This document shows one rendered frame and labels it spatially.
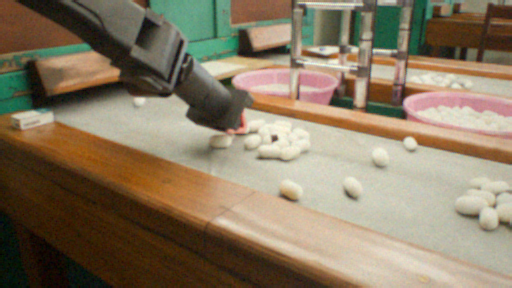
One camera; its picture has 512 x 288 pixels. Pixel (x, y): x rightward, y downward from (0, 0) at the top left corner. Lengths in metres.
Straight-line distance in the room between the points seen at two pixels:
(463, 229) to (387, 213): 0.08
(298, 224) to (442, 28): 2.98
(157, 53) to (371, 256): 0.33
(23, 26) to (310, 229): 0.71
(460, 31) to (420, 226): 2.86
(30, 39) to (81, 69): 0.11
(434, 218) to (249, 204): 0.22
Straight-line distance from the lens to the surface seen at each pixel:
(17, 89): 0.93
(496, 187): 0.59
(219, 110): 0.62
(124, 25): 0.51
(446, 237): 0.50
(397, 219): 0.51
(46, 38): 0.97
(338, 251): 0.40
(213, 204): 0.47
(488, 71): 1.39
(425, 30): 3.36
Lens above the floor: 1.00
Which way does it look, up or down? 21 degrees down
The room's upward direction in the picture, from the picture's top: straight up
